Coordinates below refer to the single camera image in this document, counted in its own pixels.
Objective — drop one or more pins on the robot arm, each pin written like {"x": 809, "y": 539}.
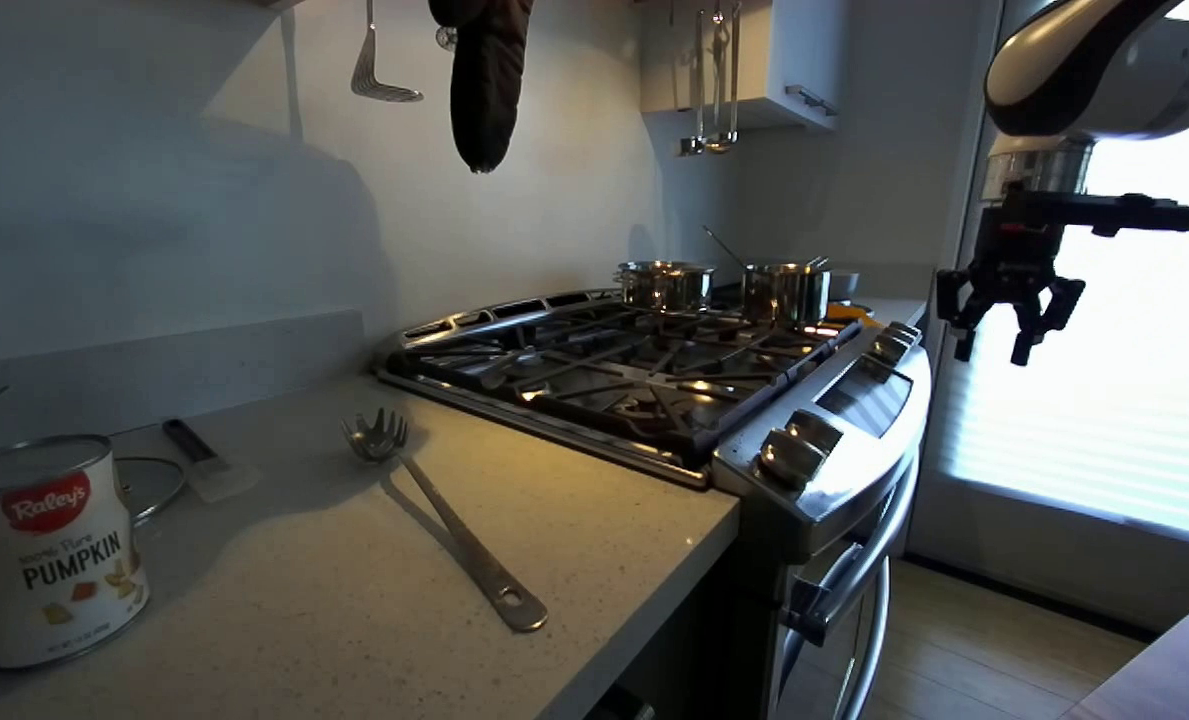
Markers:
{"x": 1134, "y": 70}

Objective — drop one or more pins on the glass pot lid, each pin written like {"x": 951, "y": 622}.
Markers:
{"x": 149, "y": 485}

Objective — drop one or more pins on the wide steel pot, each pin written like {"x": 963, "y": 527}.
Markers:
{"x": 666, "y": 285}

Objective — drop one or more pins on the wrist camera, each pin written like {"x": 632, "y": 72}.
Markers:
{"x": 1104, "y": 212}

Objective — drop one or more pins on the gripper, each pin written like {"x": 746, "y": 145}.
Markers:
{"x": 1020, "y": 258}

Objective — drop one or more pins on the tall steel pot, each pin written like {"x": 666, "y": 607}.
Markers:
{"x": 784, "y": 292}

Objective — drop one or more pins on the dark oven mitt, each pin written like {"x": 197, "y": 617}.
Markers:
{"x": 489, "y": 90}

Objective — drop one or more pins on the window with blinds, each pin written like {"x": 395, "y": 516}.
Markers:
{"x": 1134, "y": 400}

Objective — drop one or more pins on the stainless steel stove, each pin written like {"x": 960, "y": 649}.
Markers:
{"x": 654, "y": 380}

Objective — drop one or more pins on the slotted metal turner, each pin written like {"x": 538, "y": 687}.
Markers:
{"x": 379, "y": 85}

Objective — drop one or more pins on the stove knob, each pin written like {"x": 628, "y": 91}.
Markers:
{"x": 890, "y": 349}
{"x": 906, "y": 331}
{"x": 790, "y": 458}
{"x": 816, "y": 428}

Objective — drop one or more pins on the white pumpkin can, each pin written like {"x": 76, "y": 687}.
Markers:
{"x": 49, "y": 560}

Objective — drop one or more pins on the wooden table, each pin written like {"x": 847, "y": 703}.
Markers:
{"x": 1169, "y": 670}

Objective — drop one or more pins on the oven door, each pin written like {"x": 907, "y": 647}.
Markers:
{"x": 814, "y": 640}

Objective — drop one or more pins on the thin metal utensil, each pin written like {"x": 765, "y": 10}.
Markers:
{"x": 726, "y": 246}

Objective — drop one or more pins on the white wall cabinet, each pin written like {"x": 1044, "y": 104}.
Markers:
{"x": 784, "y": 50}

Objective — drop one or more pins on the metal pasta spoon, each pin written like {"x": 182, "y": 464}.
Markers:
{"x": 454, "y": 535}

